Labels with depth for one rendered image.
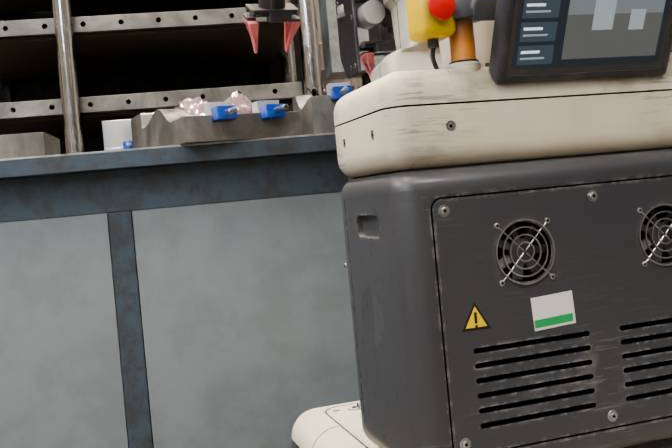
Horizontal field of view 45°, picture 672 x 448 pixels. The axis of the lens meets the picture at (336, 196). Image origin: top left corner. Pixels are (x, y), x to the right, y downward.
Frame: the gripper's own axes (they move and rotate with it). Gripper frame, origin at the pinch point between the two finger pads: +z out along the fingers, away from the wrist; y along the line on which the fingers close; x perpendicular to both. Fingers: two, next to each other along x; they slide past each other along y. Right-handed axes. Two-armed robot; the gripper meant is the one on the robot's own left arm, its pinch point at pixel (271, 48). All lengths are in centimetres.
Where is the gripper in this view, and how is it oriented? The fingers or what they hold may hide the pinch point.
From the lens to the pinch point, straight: 181.1
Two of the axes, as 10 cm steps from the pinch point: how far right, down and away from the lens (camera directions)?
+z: -0.5, 9.1, 4.2
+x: 3.1, 4.1, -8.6
